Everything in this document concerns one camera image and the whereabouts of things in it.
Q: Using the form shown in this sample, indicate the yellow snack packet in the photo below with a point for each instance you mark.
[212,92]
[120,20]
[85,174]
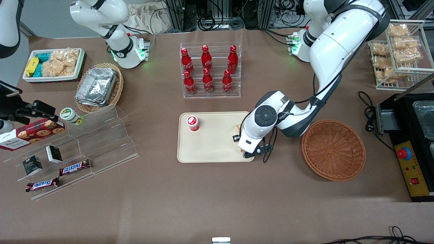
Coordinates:
[32,66]

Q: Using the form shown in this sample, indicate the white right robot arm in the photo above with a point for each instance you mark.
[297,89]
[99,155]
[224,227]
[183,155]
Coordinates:
[115,37]

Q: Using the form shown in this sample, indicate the white rectangular plastic bin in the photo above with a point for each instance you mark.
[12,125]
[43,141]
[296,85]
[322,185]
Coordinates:
[51,78]

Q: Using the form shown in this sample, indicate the stacked foil containers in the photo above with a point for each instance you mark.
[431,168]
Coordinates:
[96,86]

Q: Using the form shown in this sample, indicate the beige plastic tray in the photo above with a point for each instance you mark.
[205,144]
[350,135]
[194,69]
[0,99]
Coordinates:
[213,142]

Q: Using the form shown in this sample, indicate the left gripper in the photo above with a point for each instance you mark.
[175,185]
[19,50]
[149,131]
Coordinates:
[234,138]

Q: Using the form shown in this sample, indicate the clear acrylic bottle rack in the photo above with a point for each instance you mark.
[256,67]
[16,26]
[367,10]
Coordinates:
[217,91]

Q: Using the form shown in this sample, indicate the steel appliance pan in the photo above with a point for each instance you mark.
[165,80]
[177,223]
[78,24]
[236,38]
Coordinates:
[425,118]

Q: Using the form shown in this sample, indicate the green lid white cup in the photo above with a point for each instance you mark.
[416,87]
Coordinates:
[70,115]

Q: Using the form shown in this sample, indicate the round brown wicker basket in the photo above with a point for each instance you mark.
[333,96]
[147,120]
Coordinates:
[334,150]

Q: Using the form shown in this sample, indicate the yellow control panel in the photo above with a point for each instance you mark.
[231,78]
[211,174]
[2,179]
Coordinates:
[415,171]

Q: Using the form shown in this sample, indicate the triangle sandwich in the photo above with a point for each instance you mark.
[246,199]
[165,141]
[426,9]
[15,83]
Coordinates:
[238,128]

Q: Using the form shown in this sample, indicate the clear bag of crackers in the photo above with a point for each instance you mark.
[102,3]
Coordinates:
[381,62]
[380,49]
[407,56]
[406,43]
[388,75]
[398,30]

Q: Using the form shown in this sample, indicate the clear acrylic step shelf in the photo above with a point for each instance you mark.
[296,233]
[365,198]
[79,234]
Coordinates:
[101,142]

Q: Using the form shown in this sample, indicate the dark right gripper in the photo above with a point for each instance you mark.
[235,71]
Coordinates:
[21,110]

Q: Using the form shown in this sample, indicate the red cola bottle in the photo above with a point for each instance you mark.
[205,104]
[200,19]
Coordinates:
[185,61]
[208,81]
[227,82]
[206,59]
[232,60]
[189,83]

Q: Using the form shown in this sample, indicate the beige cloth bag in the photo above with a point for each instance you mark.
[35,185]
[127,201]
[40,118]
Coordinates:
[149,18]

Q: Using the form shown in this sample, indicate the red tartan cookie box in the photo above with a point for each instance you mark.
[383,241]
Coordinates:
[32,134]

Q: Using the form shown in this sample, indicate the small white silver block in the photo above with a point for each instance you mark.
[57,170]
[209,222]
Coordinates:
[221,240]

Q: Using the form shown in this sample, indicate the red lid yogurt cup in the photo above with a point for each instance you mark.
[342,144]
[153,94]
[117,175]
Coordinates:
[192,122]

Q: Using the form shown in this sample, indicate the brown snickers bar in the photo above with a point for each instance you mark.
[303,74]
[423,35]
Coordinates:
[42,184]
[74,167]

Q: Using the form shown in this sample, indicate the small black box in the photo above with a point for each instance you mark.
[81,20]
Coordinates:
[32,165]
[54,154]

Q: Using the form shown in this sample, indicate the oval wicker basket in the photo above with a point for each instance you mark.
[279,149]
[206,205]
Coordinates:
[117,88]

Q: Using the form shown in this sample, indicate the large rice cracker bag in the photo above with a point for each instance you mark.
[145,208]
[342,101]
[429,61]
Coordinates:
[61,62]

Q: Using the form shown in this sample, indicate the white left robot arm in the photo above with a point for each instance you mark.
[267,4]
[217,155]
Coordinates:
[339,44]

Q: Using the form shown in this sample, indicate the black appliance housing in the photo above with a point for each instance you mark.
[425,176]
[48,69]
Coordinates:
[403,117]

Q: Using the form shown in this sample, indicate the teal snack packet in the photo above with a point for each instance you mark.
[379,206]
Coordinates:
[43,56]
[38,70]

